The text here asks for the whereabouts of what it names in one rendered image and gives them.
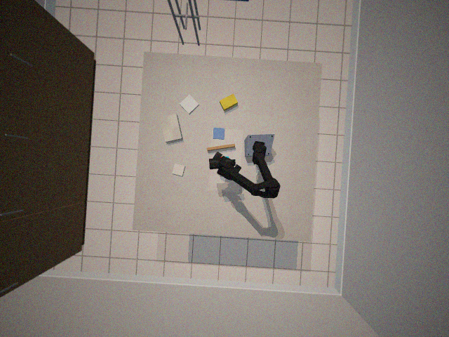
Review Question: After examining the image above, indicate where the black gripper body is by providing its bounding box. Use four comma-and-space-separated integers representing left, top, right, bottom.
213, 152, 241, 172

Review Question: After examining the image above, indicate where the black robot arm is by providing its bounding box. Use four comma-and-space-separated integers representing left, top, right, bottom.
209, 141, 280, 198

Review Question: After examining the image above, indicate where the yellow rectangular block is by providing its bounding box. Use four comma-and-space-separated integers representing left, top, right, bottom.
220, 94, 238, 111

